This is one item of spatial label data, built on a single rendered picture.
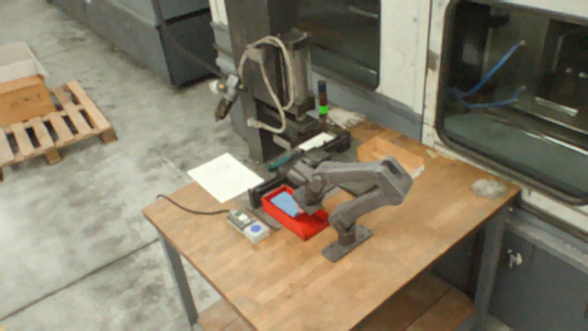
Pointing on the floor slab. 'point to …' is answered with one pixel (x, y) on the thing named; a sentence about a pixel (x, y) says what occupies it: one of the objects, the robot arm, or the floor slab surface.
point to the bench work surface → (234, 272)
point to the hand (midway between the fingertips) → (300, 210)
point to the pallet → (56, 127)
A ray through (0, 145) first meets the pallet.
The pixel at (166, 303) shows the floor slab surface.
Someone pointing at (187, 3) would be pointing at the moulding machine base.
